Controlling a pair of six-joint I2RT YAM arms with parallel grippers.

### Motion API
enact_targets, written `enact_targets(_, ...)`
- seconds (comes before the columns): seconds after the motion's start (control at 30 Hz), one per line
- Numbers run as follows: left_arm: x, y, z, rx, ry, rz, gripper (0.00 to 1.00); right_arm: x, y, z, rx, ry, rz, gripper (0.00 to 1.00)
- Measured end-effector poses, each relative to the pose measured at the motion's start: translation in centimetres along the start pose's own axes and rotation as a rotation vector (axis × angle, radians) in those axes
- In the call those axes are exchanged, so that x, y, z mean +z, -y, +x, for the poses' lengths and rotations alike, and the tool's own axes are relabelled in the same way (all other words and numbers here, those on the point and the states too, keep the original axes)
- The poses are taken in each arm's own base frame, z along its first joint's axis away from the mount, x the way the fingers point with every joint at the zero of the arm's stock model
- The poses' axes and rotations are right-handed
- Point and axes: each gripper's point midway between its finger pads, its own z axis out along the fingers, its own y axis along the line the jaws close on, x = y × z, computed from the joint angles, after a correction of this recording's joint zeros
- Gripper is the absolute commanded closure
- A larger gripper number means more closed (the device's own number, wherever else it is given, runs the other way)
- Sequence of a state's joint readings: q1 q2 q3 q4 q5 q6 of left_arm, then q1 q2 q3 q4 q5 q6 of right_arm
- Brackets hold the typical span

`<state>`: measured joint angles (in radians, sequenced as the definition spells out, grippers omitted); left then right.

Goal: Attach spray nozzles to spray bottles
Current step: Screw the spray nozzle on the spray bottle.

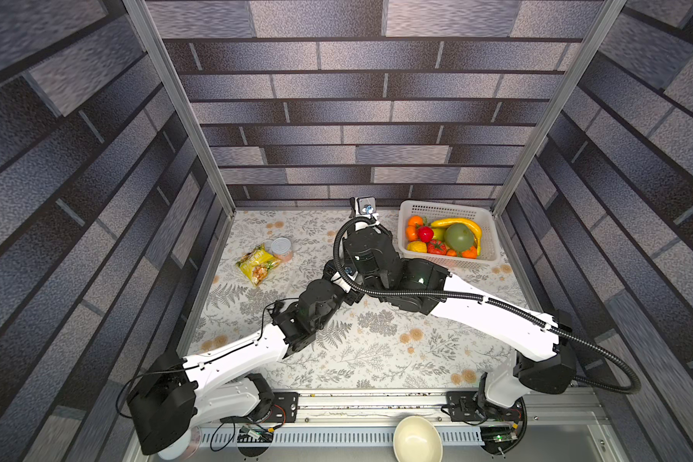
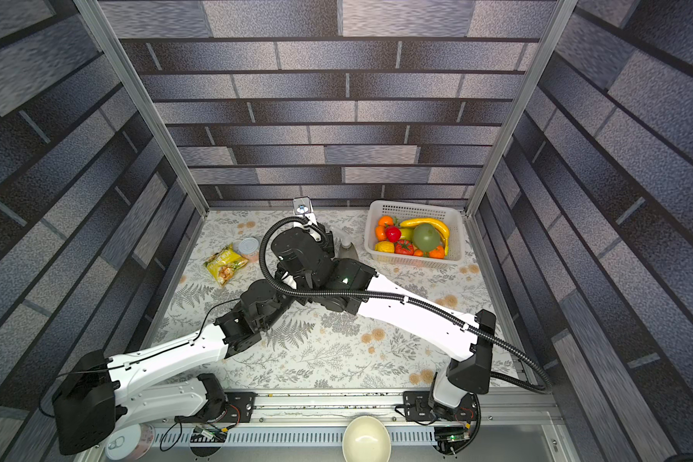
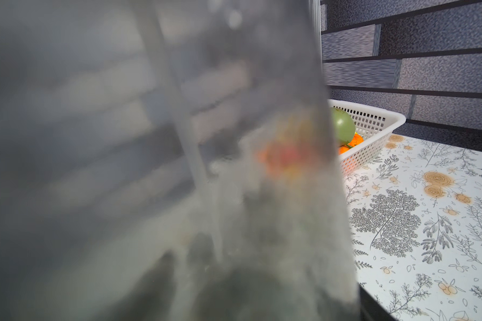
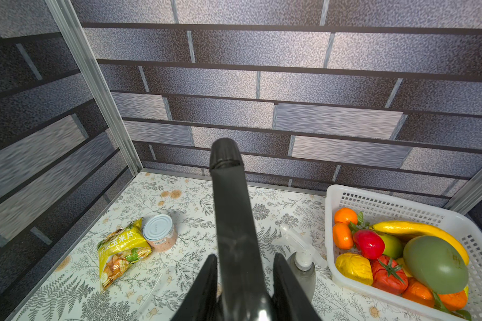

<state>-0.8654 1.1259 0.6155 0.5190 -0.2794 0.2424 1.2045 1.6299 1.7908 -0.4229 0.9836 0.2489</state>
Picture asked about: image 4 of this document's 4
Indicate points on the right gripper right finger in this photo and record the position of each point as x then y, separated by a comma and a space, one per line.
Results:
289, 299

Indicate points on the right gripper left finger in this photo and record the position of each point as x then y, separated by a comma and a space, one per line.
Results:
200, 302

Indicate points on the grey spray bottle front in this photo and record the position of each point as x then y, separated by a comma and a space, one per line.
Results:
306, 277

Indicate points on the black spray nozzle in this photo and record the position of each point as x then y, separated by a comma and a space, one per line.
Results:
244, 291

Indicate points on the clear white spray nozzle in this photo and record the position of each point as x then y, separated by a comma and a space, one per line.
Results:
306, 254

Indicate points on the yellow lemon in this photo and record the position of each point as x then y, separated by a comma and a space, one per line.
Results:
355, 267

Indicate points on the pink tin can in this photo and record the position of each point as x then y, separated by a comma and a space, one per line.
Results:
160, 233

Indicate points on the yellow snack packet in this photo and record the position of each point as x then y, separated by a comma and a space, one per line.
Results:
119, 250

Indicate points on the red apple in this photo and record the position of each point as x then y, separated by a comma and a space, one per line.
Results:
369, 243

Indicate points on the red strawberry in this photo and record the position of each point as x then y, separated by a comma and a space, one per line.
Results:
388, 275

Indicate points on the orange fruit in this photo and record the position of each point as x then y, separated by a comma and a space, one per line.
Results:
346, 215

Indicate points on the white plastic basket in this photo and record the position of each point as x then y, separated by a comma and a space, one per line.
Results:
376, 208

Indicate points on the yellow banana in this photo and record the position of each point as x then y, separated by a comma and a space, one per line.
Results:
407, 230

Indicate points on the green mango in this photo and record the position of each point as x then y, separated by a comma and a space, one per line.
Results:
436, 264

